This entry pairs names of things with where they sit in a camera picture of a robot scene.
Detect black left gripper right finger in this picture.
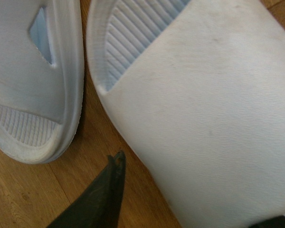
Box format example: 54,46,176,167
251,216,285,228

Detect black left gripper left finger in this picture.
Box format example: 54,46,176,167
48,151,125,228

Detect light blue slide slipper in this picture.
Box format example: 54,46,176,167
86,0,285,228
0,0,84,164

